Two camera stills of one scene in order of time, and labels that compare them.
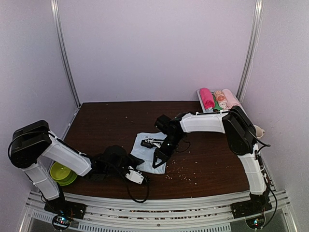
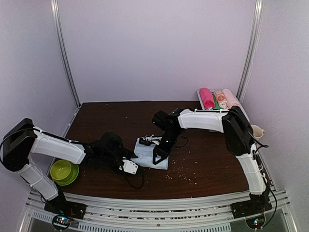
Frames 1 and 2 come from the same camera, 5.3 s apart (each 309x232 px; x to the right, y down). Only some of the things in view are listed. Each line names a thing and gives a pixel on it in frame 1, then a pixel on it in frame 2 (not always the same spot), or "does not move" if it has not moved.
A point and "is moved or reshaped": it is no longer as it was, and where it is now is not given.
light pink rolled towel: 231,100 does not move
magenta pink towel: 208,98 does not move
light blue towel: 144,147 is moved or reshaped
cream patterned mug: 259,132 does not move
